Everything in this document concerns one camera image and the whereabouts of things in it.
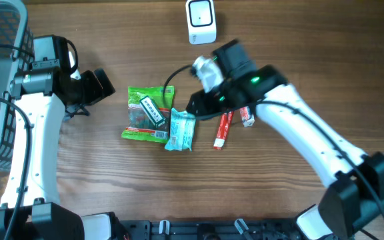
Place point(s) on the red sachet stick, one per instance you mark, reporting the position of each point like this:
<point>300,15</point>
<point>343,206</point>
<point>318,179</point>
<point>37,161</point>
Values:
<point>223,130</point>

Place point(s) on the white barcode scanner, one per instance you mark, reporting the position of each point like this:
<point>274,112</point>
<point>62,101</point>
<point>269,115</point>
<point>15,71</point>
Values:
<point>201,21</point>

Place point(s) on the teal tissue packet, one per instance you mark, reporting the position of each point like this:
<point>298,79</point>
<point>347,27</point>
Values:
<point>182,127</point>

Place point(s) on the green white medicine box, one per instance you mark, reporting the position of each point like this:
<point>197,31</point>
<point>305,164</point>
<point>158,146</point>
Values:
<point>152,111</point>

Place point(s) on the green snack bag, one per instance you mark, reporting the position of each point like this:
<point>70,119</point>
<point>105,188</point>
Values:
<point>140,127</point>

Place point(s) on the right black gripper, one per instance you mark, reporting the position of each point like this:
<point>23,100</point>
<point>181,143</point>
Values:
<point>201,99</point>

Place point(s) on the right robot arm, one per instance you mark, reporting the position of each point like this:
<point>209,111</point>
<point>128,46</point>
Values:
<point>353,179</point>

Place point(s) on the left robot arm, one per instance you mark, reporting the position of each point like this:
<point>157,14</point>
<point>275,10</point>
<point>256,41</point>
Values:
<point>50,90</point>

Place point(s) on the small orange white box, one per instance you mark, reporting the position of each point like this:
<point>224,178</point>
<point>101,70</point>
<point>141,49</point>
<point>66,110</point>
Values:
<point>247,117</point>

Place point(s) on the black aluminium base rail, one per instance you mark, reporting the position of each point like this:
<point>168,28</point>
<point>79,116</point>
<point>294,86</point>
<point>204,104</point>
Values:
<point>268,229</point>

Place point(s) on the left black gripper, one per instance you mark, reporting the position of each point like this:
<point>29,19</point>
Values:
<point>97,92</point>

